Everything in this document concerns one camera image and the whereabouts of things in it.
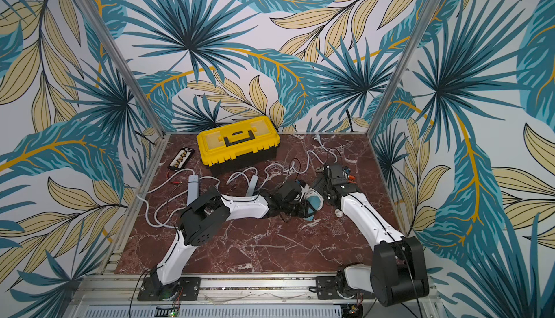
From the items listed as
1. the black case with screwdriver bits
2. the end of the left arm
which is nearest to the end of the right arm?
the end of the left arm

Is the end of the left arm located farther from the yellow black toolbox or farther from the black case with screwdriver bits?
the black case with screwdriver bits

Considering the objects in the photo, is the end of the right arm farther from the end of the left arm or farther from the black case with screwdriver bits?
the black case with screwdriver bits

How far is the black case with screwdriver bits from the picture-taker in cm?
106

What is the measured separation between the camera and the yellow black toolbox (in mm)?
925

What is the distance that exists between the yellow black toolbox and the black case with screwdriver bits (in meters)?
0.17

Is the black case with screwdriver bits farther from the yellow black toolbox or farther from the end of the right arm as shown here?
the end of the right arm
